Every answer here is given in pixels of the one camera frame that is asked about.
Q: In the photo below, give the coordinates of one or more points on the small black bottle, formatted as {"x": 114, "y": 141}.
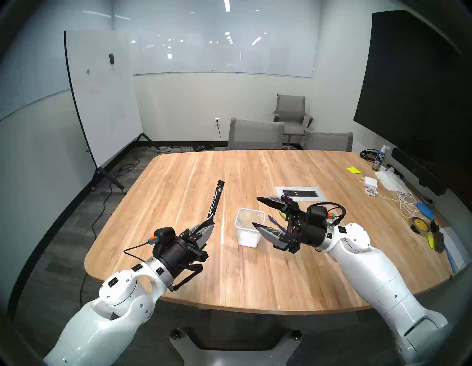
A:
{"x": 433, "y": 225}

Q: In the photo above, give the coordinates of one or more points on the silver table power outlet panel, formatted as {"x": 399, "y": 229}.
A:
{"x": 306, "y": 192}

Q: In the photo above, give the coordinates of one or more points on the white mesh pen holder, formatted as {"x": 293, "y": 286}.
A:
{"x": 247, "y": 240}

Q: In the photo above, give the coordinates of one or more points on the yellow sticky note pad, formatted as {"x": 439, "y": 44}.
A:
{"x": 353, "y": 170}

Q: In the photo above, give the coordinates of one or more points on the wall whiteboard with handwriting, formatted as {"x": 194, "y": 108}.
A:
{"x": 33, "y": 77}

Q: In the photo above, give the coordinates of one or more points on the black permanent marker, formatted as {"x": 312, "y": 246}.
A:
{"x": 217, "y": 199}

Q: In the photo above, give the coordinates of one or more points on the yellow and black block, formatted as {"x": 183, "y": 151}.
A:
{"x": 438, "y": 242}

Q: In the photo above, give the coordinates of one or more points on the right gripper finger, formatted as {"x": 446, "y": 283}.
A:
{"x": 284, "y": 240}
{"x": 291, "y": 208}

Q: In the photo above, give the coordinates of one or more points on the gray swivel chair with armrests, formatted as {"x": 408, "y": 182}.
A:
{"x": 291, "y": 107}

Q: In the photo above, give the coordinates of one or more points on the black and yellow tape roll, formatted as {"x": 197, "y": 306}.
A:
{"x": 413, "y": 225}

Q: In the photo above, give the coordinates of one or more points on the flat blue plastic object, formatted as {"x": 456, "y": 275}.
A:
{"x": 426, "y": 210}

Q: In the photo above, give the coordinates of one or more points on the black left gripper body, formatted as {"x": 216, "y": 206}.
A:
{"x": 180, "y": 254}

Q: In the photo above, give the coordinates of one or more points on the blue ballpoint pen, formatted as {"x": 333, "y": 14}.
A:
{"x": 274, "y": 221}

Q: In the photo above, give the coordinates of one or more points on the gray mesh office chair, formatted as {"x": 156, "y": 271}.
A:
{"x": 254, "y": 134}
{"x": 328, "y": 142}

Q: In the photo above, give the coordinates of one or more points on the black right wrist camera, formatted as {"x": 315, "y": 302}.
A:
{"x": 317, "y": 214}

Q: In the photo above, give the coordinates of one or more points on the large black wall television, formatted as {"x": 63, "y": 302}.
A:
{"x": 413, "y": 88}

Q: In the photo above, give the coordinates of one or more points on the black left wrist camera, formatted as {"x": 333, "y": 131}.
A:
{"x": 164, "y": 236}

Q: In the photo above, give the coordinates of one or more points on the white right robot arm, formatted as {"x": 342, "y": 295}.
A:
{"x": 368, "y": 276}

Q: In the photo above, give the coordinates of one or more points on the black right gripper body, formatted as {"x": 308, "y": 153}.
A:
{"x": 311, "y": 232}

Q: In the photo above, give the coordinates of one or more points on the crumpled white tissue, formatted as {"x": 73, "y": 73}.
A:
{"x": 391, "y": 180}

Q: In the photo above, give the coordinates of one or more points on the whiteboard cleaner spray bottle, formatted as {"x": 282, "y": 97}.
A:
{"x": 379, "y": 160}

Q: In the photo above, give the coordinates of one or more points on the thin blue stick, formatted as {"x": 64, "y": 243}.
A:
{"x": 451, "y": 262}

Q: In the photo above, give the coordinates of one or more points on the gray robot base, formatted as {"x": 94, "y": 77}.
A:
{"x": 236, "y": 358}

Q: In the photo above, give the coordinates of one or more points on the black video sound bar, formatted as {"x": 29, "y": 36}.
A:
{"x": 416, "y": 169}

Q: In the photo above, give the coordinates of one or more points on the rolling whiteboard on black stand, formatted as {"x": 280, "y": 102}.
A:
{"x": 103, "y": 96}

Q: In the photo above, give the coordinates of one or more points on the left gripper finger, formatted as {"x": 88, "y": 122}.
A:
{"x": 203, "y": 238}
{"x": 190, "y": 233}

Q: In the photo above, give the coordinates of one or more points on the wide wall glass whiteboard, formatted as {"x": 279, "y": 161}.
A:
{"x": 221, "y": 51}

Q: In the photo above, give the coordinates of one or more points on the white power adapter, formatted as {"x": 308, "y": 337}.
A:
{"x": 371, "y": 181}

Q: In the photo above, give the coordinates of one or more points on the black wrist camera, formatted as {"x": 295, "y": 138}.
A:
{"x": 164, "y": 236}
{"x": 317, "y": 214}

